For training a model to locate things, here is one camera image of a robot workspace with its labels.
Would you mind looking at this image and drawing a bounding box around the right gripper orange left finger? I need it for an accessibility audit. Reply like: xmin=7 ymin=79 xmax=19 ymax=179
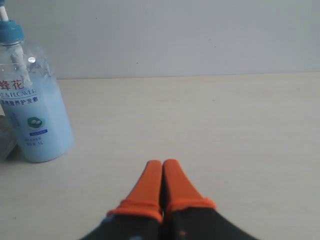
xmin=83 ymin=160 xmax=163 ymax=240

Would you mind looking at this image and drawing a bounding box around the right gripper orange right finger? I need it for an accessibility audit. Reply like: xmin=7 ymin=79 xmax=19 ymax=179
xmin=162 ymin=159 xmax=256 ymax=240

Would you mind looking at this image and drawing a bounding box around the blue pump lotion bottle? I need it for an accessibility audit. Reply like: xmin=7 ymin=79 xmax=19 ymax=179
xmin=0 ymin=0 xmax=74 ymax=163

